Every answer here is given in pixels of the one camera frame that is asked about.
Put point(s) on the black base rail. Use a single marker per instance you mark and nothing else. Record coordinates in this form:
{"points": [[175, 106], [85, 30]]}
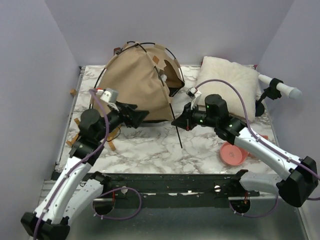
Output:
{"points": [[163, 191]]}

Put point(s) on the white fluffy pillow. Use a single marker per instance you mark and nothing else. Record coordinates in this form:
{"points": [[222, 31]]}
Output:
{"points": [[243, 78]]}

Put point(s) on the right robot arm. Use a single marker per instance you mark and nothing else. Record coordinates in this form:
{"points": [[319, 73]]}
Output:
{"points": [[294, 179]]}

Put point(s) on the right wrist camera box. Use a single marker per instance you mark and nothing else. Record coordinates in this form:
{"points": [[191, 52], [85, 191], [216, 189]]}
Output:
{"points": [[195, 96]]}

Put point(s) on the wooden block on edge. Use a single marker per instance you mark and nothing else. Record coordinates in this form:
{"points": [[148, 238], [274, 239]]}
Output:
{"points": [[73, 92]]}

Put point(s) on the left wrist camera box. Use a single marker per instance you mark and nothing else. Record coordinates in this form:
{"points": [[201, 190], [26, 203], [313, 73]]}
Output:
{"points": [[107, 95]]}

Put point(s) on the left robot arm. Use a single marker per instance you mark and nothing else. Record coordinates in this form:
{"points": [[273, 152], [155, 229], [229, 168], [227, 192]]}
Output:
{"points": [[52, 219]]}

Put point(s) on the white microphone on mount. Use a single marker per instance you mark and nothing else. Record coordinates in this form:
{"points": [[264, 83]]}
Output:
{"points": [[276, 88]]}

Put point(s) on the pink cat-ear pet bowl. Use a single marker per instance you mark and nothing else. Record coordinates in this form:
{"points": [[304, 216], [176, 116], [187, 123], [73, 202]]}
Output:
{"points": [[232, 155]]}

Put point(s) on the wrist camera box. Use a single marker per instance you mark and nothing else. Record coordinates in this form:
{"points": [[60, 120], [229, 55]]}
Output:
{"points": [[107, 95], [195, 96]]}

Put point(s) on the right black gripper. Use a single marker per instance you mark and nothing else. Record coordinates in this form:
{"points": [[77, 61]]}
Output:
{"points": [[183, 122]]}

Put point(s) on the wooden stand frame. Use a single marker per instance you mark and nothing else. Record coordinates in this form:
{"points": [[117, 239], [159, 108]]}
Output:
{"points": [[110, 140]]}

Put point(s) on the brown wooden metronome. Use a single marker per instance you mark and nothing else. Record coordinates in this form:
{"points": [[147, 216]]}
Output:
{"points": [[117, 51]]}

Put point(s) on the tan pet tent fabric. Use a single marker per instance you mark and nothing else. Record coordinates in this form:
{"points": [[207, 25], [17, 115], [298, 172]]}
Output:
{"points": [[140, 82]]}

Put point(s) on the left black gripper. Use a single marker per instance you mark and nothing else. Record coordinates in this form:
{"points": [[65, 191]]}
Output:
{"points": [[135, 117]]}

